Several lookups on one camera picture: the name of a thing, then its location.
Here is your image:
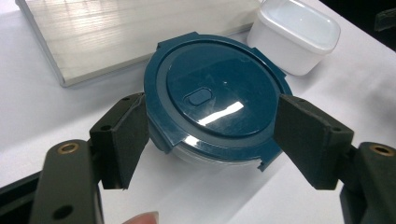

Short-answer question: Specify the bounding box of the light wooden board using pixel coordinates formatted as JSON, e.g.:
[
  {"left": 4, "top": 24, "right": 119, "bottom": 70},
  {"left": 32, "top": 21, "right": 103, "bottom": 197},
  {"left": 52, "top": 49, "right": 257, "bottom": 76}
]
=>
[{"left": 14, "top": 0, "right": 262, "bottom": 88}]

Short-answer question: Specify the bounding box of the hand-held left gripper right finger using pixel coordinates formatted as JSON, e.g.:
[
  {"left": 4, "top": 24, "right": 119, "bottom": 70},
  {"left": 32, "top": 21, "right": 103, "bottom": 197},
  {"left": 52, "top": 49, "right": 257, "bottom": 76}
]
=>
[{"left": 273, "top": 93, "right": 355, "bottom": 190}]

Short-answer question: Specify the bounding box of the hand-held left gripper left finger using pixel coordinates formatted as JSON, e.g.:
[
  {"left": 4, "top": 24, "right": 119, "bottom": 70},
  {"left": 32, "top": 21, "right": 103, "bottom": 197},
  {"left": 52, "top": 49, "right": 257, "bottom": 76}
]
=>
[{"left": 89, "top": 91, "right": 150, "bottom": 190}]

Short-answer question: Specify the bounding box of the white rectangular lidded container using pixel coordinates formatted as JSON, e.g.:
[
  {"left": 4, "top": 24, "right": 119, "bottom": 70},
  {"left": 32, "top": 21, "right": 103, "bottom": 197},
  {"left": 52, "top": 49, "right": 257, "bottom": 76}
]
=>
[{"left": 247, "top": 0, "right": 342, "bottom": 77}]

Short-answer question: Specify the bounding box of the round glass container blue lid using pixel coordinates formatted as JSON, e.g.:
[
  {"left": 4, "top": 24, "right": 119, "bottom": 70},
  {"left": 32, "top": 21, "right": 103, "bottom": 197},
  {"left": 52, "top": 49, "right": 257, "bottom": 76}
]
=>
[{"left": 143, "top": 31, "right": 293, "bottom": 173}]

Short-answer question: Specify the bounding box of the dark object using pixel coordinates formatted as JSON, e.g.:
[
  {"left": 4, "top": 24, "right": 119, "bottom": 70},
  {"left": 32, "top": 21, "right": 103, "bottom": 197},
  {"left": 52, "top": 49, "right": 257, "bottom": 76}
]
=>
[{"left": 374, "top": 7, "right": 396, "bottom": 32}]

